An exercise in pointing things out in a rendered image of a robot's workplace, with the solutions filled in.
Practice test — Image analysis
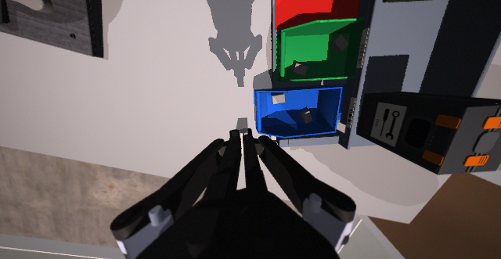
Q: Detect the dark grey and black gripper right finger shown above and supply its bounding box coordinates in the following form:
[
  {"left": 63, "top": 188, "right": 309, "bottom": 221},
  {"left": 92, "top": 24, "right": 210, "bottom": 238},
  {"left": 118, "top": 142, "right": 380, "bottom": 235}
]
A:
[{"left": 241, "top": 117, "right": 356, "bottom": 253}]

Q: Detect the green bin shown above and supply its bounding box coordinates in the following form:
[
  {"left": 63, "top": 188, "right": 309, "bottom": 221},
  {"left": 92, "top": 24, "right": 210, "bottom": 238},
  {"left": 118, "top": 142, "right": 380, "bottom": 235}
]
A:
[{"left": 277, "top": 18, "right": 364, "bottom": 81}]

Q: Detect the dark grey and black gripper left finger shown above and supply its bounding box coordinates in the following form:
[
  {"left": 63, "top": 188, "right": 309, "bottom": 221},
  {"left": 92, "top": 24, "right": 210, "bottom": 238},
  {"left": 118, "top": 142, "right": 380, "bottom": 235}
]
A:
[{"left": 110, "top": 118, "right": 243, "bottom": 259}]

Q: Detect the black metal shelf rack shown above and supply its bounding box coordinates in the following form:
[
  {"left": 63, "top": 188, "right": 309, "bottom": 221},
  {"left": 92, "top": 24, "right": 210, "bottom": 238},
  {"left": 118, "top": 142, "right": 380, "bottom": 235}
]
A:
[{"left": 269, "top": 0, "right": 501, "bottom": 150}]

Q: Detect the blue bin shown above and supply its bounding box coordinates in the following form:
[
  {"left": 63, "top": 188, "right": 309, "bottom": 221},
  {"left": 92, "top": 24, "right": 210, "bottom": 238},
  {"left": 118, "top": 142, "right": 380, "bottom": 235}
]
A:
[{"left": 254, "top": 85, "right": 343, "bottom": 138}]

